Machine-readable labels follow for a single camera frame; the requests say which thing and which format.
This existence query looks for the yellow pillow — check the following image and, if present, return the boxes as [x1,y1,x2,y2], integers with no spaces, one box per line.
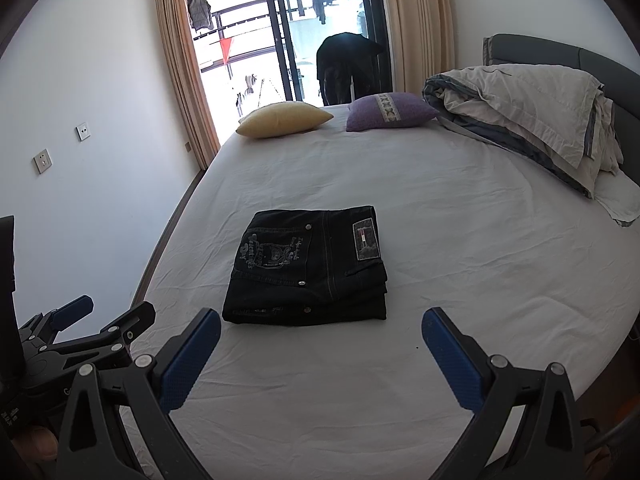
[236,101,333,139]

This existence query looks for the purple patterned pillow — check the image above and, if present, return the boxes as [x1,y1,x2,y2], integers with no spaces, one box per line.
[346,92,438,132]

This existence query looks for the beige curtain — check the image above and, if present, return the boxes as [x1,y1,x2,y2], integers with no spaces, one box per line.
[155,0,220,171]
[384,0,454,96]

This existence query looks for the left beige curtain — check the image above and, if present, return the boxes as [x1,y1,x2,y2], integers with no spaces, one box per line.
[155,0,220,171]

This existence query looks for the white bed mattress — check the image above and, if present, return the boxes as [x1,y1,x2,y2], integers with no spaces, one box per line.
[134,107,639,479]

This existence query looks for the black denim jeans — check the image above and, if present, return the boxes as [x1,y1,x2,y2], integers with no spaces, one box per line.
[222,206,387,327]

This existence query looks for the black clothes on chair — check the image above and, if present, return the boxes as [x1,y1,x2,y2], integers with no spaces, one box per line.
[316,32,385,106]

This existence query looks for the grey folded duvet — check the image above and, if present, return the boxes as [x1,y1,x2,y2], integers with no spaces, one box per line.
[422,64,639,226]

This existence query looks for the white wall socket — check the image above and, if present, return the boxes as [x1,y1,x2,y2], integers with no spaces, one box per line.
[32,148,52,174]

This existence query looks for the dark grey headboard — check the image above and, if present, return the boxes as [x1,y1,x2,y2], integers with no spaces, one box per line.
[483,34,640,184]

